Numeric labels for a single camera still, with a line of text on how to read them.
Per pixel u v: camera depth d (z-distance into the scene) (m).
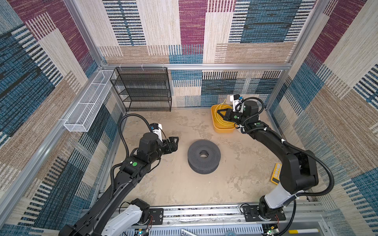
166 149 0.65
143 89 1.10
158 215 0.73
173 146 0.65
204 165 0.87
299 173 0.45
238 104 0.76
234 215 0.76
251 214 0.73
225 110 0.80
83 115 0.92
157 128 0.65
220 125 1.03
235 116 0.75
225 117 0.76
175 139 0.71
